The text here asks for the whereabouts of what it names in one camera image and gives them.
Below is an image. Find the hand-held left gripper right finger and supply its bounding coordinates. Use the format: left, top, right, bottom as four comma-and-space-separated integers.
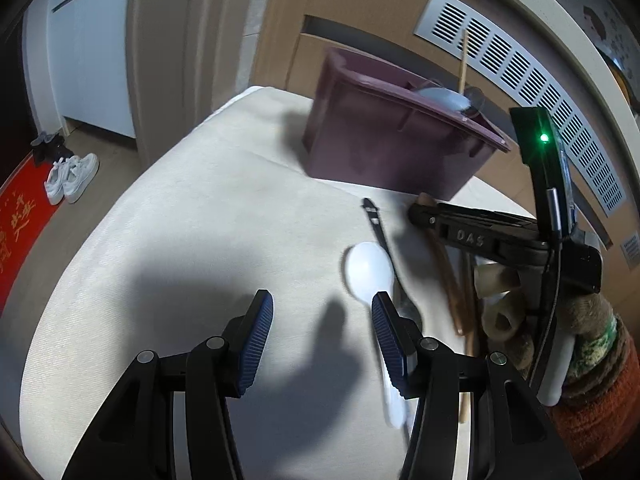
371, 290, 583, 480

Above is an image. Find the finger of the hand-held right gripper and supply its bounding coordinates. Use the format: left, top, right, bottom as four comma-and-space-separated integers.
407, 201, 540, 235

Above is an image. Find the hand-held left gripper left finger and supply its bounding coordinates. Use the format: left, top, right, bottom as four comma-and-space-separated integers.
62, 289, 275, 480

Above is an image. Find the metal spoon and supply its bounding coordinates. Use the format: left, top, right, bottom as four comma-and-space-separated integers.
362, 198, 425, 333

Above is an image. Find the wooden spoon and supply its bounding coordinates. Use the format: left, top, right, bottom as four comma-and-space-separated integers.
416, 192, 466, 336

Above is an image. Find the white plastic spoon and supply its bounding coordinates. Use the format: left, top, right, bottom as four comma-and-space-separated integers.
344, 241, 408, 430

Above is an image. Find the purple plastic bin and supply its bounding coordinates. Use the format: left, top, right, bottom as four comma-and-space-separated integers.
301, 46, 512, 201

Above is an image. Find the person's right hand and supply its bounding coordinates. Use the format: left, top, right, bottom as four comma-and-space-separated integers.
474, 262, 538, 378

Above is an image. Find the pale blue spoon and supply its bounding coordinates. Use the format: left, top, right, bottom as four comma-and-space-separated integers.
415, 86, 476, 115

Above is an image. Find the white tablecloth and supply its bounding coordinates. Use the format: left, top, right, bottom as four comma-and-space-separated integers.
17, 85, 541, 480

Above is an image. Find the wooden chopstick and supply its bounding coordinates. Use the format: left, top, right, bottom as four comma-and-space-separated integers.
456, 29, 471, 95

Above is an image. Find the long white vent grille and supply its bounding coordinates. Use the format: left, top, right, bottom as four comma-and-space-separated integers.
413, 0, 629, 218

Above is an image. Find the white sneaker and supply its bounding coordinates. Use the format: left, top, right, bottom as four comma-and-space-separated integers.
62, 153, 100, 204
44, 157, 68, 206

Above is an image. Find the grey stone countertop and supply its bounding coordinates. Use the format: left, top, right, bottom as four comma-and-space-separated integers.
460, 0, 640, 131

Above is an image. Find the red doormat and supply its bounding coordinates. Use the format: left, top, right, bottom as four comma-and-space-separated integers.
0, 162, 60, 311

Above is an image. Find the white cabinet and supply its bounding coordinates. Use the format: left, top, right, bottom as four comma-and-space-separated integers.
22, 0, 138, 138

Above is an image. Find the black cable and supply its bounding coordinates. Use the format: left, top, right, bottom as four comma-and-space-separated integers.
530, 186, 563, 391

